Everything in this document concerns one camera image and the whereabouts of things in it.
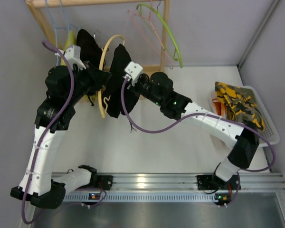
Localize cream yellow hanger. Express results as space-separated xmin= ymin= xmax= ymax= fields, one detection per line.
xmin=96 ymin=34 xmax=126 ymax=119

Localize black trousers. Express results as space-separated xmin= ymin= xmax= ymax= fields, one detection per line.
xmin=102 ymin=44 xmax=131 ymax=118

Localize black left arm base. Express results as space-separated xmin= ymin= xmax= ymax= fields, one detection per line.
xmin=93 ymin=175 xmax=113 ymax=190

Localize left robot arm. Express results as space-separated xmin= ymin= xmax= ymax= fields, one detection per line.
xmin=10 ymin=61 xmax=112 ymax=209

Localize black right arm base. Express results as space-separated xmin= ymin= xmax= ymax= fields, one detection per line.
xmin=197 ymin=174 xmax=239 ymax=190

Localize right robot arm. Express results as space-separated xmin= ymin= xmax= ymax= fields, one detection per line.
xmin=124 ymin=70 xmax=259 ymax=189

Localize green plastic hanger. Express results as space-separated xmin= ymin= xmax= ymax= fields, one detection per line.
xmin=136 ymin=0 xmax=183 ymax=69

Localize yellow green garment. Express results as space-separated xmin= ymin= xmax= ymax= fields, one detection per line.
xmin=63 ymin=31 xmax=93 ymax=102

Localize orange white garment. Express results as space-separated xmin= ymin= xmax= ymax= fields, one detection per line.
xmin=211 ymin=97 xmax=228 ymax=118

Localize wooden clothes rack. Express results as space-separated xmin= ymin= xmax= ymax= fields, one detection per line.
xmin=25 ymin=0 xmax=171 ymax=103

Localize camouflage yellow garment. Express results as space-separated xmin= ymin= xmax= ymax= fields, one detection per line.
xmin=212 ymin=82 xmax=266 ymax=131

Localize white plastic basket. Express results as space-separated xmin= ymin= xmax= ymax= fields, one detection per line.
xmin=209 ymin=82 xmax=280 ymax=145

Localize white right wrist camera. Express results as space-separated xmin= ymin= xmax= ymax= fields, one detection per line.
xmin=123 ymin=61 xmax=143 ymax=86

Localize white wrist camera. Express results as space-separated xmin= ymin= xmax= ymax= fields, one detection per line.
xmin=59 ymin=44 xmax=86 ymax=70
xmin=123 ymin=61 xmax=143 ymax=86

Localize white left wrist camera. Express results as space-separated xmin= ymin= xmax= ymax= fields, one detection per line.
xmin=59 ymin=44 xmax=86 ymax=70

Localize pink wire hanger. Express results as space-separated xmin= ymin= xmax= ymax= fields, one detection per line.
xmin=127 ymin=8 xmax=175 ymax=70

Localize blue wire hanger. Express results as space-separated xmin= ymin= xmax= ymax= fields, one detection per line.
xmin=45 ymin=0 xmax=74 ymax=66

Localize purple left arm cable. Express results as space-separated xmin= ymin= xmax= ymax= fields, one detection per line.
xmin=21 ymin=39 xmax=107 ymax=225

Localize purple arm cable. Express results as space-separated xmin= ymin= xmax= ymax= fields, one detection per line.
xmin=121 ymin=78 xmax=276 ymax=207
xmin=21 ymin=39 xmax=107 ymax=225

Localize slotted grey cable duct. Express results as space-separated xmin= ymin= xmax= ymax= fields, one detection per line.
xmin=63 ymin=192 xmax=229 ymax=203

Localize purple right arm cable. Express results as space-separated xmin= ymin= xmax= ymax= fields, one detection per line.
xmin=121 ymin=78 xmax=276 ymax=207

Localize aluminium mounting rail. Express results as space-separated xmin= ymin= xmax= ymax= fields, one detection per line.
xmin=103 ymin=172 xmax=285 ymax=192

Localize grey wall corner profile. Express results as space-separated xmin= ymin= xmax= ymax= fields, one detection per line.
xmin=236 ymin=0 xmax=285 ymax=69

